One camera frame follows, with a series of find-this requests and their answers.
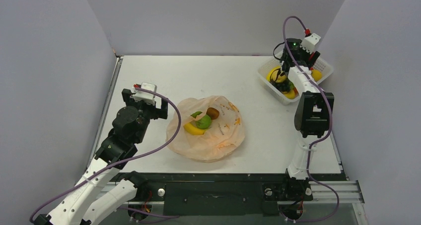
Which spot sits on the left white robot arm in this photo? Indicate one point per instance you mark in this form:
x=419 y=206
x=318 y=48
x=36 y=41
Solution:
x=80 y=205

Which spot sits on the small yellow fruit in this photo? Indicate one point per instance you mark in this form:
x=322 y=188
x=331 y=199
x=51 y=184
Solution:
x=290 y=94

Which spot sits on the orange translucent plastic bag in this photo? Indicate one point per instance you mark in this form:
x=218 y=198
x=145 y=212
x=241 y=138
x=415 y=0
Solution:
x=225 y=134

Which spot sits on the aluminium rail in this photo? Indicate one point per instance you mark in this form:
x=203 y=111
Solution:
x=349 y=192

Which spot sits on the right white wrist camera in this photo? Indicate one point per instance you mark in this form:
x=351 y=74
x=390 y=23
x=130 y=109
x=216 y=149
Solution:
x=308 y=44

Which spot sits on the brown fake kiwi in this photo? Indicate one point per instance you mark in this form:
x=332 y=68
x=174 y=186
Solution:
x=213 y=113

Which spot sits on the yellow pear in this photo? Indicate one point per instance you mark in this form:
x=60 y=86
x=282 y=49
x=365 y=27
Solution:
x=278 y=76

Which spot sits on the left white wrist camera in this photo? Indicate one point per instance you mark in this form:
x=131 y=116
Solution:
x=141 y=92

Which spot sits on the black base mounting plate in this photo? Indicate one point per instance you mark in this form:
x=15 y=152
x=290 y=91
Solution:
x=232 y=194

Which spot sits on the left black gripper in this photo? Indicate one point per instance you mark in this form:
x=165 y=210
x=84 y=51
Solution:
x=156 y=112

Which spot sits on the yellow banana in basket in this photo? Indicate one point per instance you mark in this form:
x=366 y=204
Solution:
x=269 y=74

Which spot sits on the green fake apple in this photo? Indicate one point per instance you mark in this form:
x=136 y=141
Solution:
x=204 y=123

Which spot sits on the yellow lemon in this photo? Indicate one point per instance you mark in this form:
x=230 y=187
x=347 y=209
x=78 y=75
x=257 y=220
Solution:
x=316 y=74

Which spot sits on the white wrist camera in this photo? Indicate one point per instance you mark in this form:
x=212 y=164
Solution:
x=141 y=92
x=308 y=44

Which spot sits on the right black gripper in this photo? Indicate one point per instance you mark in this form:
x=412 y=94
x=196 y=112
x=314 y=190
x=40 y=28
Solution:
x=284 y=70

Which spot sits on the yellow fake banana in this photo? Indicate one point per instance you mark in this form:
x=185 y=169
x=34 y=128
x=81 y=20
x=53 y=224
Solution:
x=191 y=129

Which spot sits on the white plastic basket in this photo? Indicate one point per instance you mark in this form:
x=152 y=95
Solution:
x=321 y=65

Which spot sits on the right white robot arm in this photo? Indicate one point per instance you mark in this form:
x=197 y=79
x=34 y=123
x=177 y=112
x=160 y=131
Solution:
x=313 y=117

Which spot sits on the dark blue grape bunch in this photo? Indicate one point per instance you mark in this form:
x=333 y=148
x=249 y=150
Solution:
x=284 y=87

